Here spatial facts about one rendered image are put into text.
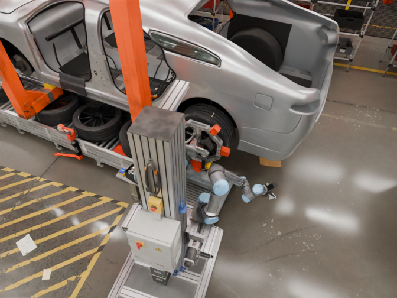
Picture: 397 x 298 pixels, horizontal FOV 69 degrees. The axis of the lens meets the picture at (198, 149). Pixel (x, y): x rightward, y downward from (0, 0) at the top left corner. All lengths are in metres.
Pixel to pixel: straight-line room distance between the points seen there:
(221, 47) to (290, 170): 2.13
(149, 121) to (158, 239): 0.86
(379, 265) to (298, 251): 0.86
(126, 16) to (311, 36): 2.68
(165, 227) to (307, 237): 2.03
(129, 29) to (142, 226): 1.45
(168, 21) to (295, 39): 1.96
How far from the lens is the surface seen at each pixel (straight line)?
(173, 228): 2.14
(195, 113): 3.06
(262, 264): 3.44
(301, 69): 4.56
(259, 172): 4.11
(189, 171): 3.72
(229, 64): 2.78
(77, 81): 4.17
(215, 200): 2.24
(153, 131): 1.61
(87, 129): 4.09
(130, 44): 2.46
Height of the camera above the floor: 3.12
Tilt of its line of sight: 46 degrees down
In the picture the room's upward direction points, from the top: 2 degrees clockwise
